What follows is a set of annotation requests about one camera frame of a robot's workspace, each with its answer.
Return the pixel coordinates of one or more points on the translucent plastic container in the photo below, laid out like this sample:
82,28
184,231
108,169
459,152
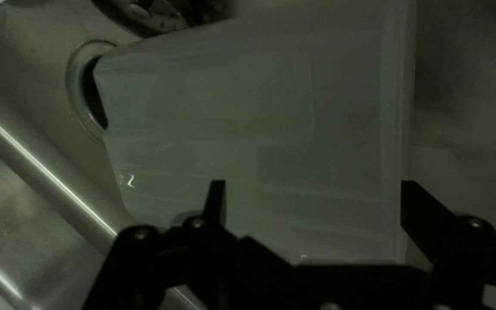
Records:
299,106

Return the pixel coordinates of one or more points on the stainless steel sink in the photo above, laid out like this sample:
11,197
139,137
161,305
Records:
61,207

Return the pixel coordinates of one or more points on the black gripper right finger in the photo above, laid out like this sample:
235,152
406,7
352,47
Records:
461,247

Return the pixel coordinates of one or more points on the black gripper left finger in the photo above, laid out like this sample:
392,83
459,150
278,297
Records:
223,271

